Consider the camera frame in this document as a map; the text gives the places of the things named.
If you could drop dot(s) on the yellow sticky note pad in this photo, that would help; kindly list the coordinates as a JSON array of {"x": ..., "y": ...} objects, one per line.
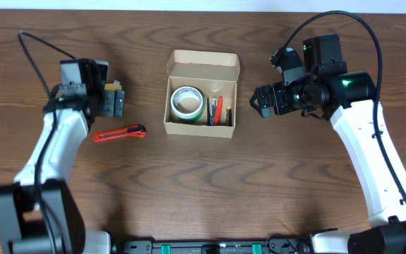
[{"x": 114, "y": 86}]

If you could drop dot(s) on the green tape roll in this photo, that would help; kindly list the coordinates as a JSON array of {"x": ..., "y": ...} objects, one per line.
[{"x": 187, "y": 107}]

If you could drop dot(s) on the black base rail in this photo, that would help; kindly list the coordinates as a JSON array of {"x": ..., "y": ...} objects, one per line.
[{"x": 269, "y": 246}]

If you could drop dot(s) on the white masking tape roll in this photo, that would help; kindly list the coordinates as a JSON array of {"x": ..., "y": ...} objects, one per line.
[{"x": 187, "y": 90}]

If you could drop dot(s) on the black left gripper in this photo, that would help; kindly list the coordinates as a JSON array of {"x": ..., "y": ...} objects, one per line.
[{"x": 114, "y": 101}]

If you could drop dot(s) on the black binder clip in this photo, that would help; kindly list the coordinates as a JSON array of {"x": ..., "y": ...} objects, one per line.
[{"x": 229, "y": 117}]

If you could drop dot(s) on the open cardboard box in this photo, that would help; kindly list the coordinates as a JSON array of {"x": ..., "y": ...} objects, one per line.
[{"x": 214, "y": 74}]

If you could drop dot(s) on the red utility knife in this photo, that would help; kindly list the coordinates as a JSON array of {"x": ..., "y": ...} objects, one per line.
[{"x": 136, "y": 131}]

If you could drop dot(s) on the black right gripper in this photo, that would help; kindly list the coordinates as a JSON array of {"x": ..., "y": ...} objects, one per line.
[{"x": 277, "y": 90}]

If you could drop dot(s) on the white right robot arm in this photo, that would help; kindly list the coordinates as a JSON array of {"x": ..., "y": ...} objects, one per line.
[{"x": 318, "y": 79}]

